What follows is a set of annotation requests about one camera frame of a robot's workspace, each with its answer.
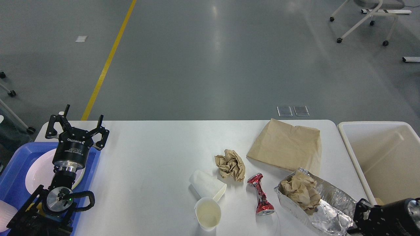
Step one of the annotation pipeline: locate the clear floor plate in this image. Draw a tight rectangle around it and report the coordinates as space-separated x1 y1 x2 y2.
293 106 310 117
277 106 293 117

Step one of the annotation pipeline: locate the cream plastic bin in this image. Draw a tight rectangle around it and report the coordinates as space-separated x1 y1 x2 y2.
337 121 420 205

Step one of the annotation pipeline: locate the light green plate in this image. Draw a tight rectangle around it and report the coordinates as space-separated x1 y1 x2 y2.
72 166 86 190

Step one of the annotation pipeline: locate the white bar on floor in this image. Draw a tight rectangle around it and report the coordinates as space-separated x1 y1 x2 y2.
402 56 420 63

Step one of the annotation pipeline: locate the white cart frame left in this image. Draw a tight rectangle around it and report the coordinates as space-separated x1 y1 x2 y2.
0 69 36 135

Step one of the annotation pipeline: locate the person in jeans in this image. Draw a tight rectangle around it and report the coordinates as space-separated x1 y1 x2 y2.
0 113 31 171

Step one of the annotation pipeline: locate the blue plastic tray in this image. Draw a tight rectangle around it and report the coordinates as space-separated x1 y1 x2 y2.
0 142 101 236

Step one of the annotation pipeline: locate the crumpled tissue in bag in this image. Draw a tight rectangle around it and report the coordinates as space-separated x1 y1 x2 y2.
280 171 321 212

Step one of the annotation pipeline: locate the pink mug dark inside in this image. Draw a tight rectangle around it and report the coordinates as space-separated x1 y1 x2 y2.
0 200 18 232

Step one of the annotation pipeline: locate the clear floor plate left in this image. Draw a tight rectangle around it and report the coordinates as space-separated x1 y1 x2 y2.
277 106 293 117

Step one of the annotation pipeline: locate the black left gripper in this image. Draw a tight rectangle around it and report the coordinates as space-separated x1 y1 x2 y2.
45 104 110 168

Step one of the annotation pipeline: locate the silver foil bag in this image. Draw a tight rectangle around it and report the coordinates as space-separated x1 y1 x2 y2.
275 167 356 236

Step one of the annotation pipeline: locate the white paper cup lying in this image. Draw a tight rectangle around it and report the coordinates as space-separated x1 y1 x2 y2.
189 170 227 202

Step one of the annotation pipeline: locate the white paper cup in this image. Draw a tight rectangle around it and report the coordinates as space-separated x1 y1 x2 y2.
194 197 221 232
189 170 227 202

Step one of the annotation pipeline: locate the clear floor plate right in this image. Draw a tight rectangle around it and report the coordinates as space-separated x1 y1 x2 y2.
293 106 310 117

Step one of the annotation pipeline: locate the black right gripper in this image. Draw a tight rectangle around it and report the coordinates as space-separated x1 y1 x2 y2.
347 198 420 236

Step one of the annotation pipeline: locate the brown paper bag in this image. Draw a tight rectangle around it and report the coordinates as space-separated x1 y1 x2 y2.
246 119 322 175

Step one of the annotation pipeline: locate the crumpled brown paper ball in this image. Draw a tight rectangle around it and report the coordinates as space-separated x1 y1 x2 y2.
214 149 246 182

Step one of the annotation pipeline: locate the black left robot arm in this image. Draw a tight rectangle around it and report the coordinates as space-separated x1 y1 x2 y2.
6 105 110 236

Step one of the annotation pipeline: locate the crushed red can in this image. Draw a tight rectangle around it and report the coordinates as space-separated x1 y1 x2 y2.
247 173 275 216

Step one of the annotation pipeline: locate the pink plate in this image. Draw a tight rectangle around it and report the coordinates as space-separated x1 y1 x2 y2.
25 148 85 194

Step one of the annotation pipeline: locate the white office chair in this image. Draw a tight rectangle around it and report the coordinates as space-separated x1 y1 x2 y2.
336 0 406 47

